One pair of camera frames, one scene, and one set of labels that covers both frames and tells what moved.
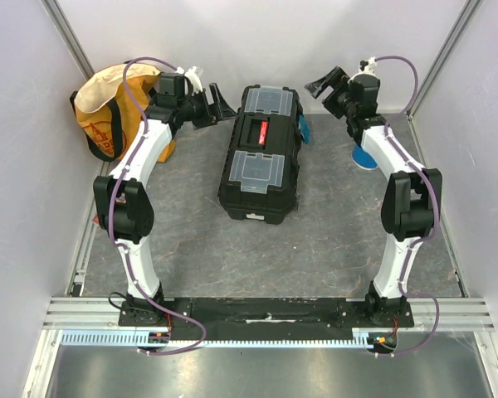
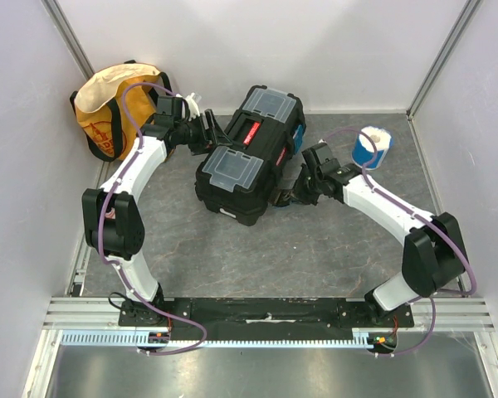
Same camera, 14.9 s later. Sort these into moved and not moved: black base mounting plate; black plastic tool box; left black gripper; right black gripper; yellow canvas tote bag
Moved: black plastic tool box; left black gripper; right black gripper
Not moved: yellow canvas tote bag; black base mounting plate
